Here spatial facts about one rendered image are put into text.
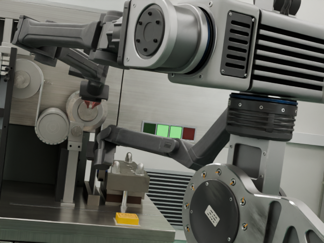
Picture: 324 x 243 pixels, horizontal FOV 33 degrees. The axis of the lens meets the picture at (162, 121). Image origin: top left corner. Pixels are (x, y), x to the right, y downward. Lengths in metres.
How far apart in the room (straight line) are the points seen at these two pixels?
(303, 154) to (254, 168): 4.20
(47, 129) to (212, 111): 0.80
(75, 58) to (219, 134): 0.46
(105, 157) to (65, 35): 0.73
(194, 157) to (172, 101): 0.97
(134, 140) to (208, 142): 0.35
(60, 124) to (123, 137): 0.34
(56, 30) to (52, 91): 1.13
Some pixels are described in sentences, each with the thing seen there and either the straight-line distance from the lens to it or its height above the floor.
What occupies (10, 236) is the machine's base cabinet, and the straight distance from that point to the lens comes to 1.86.
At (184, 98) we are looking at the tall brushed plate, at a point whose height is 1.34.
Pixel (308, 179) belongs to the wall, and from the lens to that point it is 5.34.
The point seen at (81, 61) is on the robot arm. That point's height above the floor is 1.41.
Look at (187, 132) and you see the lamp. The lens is 2.45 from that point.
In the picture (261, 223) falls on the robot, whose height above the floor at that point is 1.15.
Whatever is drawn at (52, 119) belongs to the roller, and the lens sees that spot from 2.06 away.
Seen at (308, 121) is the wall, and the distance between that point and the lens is 5.26.
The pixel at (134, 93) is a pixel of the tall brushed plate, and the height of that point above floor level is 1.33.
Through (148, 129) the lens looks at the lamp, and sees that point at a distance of 2.42.
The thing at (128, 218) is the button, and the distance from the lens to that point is 1.86.
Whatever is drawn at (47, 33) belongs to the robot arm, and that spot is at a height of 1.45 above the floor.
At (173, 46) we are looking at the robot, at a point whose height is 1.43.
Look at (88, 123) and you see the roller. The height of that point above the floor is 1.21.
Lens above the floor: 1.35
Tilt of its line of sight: 3 degrees down
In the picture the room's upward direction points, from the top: 7 degrees clockwise
